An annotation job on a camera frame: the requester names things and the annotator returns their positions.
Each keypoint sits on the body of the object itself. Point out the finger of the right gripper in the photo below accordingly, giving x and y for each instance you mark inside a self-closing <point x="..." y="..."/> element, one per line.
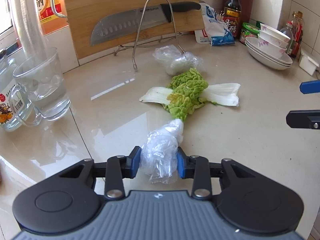
<point x="303" y="119"/>
<point x="310" y="87"/>

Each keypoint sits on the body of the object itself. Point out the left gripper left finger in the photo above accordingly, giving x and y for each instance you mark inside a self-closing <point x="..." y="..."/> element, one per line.
<point x="118" y="168"/>

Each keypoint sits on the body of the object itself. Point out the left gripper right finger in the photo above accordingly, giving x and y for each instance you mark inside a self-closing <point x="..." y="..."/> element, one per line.
<point x="196" y="168"/>

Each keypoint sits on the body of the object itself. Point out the white plastic wrap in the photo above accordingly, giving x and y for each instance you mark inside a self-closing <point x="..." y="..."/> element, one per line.
<point x="158" y="159"/>

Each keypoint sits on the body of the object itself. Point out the napa cabbage leaf piece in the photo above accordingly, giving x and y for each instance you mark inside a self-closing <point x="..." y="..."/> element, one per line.
<point x="190" y="91"/>

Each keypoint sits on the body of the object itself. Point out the clear plastic bag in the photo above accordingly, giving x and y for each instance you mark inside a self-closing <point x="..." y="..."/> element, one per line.
<point x="175" y="62"/>

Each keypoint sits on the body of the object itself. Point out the santoku kitchen knife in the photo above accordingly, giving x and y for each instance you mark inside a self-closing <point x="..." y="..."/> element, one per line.
<point x="128" y="22"/>

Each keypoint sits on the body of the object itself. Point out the white plastic lidded box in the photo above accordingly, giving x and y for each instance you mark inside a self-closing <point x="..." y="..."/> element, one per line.
<point x="307" y="62"/>

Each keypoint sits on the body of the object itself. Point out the stacked white plates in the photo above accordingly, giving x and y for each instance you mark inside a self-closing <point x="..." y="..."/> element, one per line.
<point x="285" y="62"/>

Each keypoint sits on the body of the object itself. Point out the stacked floral bowls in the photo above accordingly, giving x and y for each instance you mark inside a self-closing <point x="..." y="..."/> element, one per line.
<point x="272" y="41"/>

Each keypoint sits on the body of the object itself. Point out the clear bottle red cap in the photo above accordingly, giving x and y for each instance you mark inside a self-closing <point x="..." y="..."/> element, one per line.
<point x="287" y="30"/>

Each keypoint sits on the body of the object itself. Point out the red label sauce bottle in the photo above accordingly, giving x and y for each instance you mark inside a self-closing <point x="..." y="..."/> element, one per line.
<point x="297" y="30"/>

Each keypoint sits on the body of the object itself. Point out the blue white salt bag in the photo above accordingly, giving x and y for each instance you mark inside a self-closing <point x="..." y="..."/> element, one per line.
<point x="215" y="32"/>

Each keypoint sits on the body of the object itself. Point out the dark vinegar bottle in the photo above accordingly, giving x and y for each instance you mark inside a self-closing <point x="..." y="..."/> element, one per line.
<point x="232" y="16"/>

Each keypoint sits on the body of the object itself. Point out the glass mug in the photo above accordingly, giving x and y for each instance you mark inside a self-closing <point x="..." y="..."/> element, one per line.
<point x="43" y="84"/>

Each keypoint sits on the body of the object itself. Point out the red knife block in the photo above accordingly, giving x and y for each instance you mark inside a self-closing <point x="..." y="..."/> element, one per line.
<point x="246" y="9"/>

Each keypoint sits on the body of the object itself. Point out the large orange label bottle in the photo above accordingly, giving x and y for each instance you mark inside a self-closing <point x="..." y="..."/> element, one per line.
<point x="49" y="21"/>

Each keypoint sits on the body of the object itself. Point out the white plastic pipe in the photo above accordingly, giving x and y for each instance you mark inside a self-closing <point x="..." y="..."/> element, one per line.
<point x="26" y="20"/>

